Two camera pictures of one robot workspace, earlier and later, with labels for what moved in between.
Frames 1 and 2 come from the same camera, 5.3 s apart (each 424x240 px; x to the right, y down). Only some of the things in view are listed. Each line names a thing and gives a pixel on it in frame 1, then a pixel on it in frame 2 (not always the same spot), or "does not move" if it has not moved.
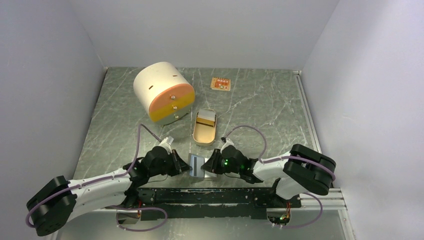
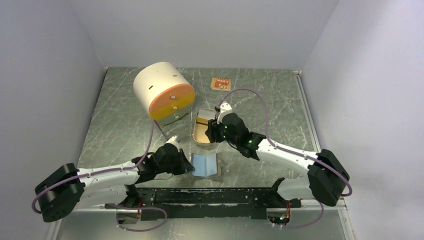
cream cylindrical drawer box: [164, 92] does not move
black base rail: [220, 203] does not move
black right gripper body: [226, 167] -> [218, 133]
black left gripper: [181, 165] does not move
